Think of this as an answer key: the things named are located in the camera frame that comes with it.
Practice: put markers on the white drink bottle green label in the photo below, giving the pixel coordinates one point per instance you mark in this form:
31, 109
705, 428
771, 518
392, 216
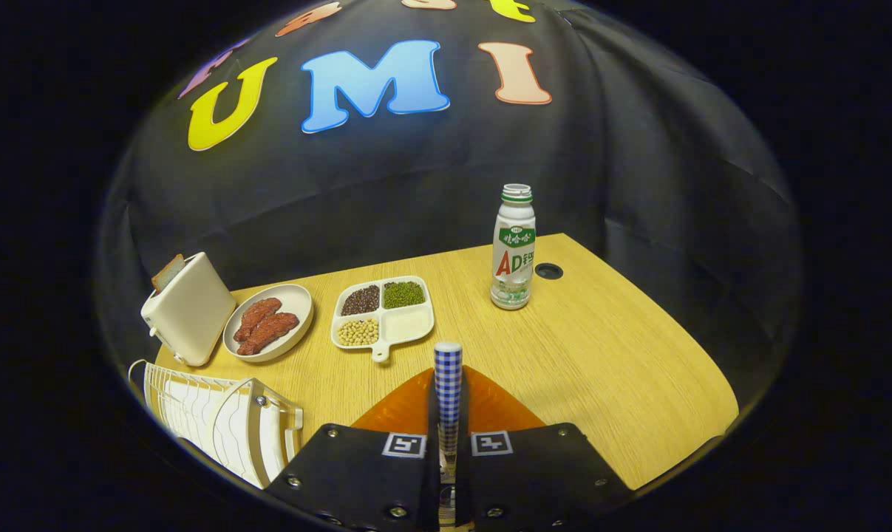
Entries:
513, 251

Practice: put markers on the white divided dish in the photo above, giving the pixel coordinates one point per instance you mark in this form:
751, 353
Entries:
409, 325

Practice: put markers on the white toaster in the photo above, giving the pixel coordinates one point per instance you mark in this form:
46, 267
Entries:
194, 310

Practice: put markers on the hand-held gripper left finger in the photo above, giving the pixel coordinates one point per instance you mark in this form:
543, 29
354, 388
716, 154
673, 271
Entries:
432, 480

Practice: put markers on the pile of green beans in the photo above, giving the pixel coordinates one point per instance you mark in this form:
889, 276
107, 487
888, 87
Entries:
403, 295

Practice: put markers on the beige round plate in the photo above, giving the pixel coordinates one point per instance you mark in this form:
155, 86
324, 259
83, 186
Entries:
296, 303

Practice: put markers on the red meat piece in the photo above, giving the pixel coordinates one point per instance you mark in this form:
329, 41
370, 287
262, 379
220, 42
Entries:
257, 318
268, 334

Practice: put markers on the black backdrop cloth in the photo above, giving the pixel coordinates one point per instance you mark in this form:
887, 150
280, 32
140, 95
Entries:
638, 148

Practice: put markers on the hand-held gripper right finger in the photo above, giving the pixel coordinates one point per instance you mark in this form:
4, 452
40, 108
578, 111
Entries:
463, 480

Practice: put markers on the pile of yellow soybeans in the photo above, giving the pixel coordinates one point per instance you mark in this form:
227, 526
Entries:
358, 332

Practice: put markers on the brown toast slice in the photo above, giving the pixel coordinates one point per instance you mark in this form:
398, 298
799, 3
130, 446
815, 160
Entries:
167, 272

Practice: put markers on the pile of dark beans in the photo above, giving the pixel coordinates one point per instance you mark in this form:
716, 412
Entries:
361, 301

